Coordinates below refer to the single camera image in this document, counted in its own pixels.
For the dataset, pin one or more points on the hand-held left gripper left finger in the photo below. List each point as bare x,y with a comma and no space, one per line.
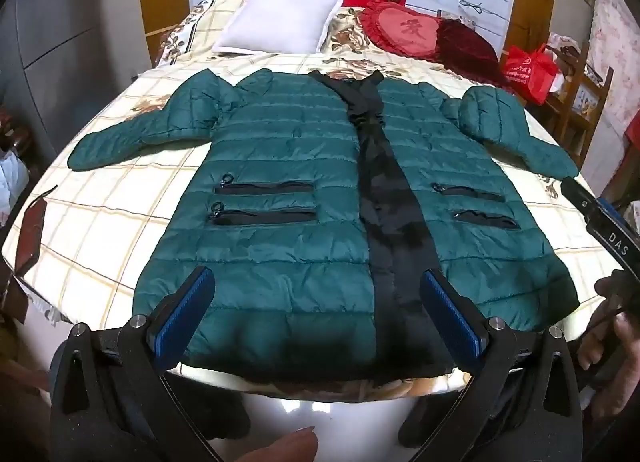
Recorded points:
185,312

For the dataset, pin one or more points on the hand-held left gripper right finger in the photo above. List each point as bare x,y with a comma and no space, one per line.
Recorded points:
450,317

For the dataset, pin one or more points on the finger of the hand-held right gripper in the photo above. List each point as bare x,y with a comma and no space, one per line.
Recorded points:
577,197

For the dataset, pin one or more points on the green puffer jacket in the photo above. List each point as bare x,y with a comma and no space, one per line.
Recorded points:
280,242

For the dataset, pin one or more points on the person's right hand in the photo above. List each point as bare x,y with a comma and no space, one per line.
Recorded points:
617,342

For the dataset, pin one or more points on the person's left hand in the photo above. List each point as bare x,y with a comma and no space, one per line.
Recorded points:
287,447

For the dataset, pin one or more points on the wooden chair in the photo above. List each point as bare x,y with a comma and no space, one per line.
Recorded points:
575,92

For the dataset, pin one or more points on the floral checked bed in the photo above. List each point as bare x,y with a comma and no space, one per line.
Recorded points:
125,202

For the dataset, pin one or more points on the red shopping bag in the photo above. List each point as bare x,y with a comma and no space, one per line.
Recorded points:
527,69

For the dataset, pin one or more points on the brown leather bag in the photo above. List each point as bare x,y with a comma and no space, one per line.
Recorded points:
27,252

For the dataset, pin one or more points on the dark red fringed cushion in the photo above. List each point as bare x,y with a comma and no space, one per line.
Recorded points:
467,49

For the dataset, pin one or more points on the white plastic bag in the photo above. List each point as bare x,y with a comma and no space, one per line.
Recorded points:
12,187

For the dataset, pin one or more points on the red heart cushion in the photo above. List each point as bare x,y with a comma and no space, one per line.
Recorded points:
402,29

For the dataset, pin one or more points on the grey wardrobe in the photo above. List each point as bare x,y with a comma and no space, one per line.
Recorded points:
55,37

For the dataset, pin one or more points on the white pillow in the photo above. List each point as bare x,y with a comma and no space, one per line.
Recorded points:
277,19

